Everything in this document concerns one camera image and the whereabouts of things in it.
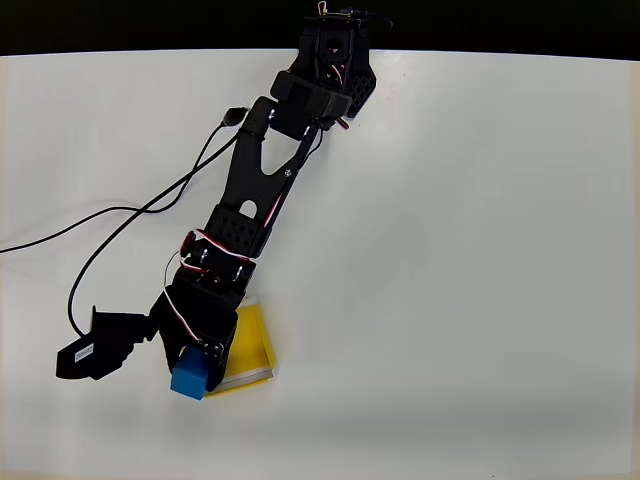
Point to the blue rectangular block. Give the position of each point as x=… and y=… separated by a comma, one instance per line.
x=190, y=377

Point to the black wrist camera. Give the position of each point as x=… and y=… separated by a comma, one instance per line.
x=105, y=347

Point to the yellow open box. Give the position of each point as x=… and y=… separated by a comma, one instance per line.
x=250, y=345

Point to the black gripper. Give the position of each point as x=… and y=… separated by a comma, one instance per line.
x=196, y=334

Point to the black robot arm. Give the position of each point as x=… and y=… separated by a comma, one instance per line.
x=250, y=175

